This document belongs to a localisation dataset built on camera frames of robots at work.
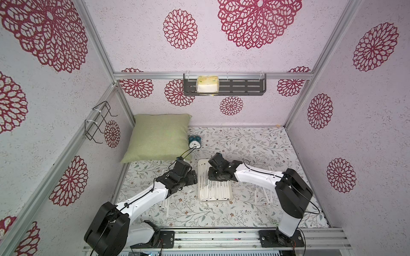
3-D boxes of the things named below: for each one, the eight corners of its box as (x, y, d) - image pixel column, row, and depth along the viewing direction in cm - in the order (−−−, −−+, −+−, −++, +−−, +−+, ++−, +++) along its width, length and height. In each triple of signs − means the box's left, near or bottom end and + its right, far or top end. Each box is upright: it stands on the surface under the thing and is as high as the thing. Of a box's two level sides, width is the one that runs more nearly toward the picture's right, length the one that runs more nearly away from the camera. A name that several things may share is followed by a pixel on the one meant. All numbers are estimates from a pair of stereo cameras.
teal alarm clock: (188, 150, 110) (187, 141, 103) (189, 143, 113) (188, 135, 106) (201, 150, 110) (201, 141, 103) (201, 143, 113) (201, 135, 106)
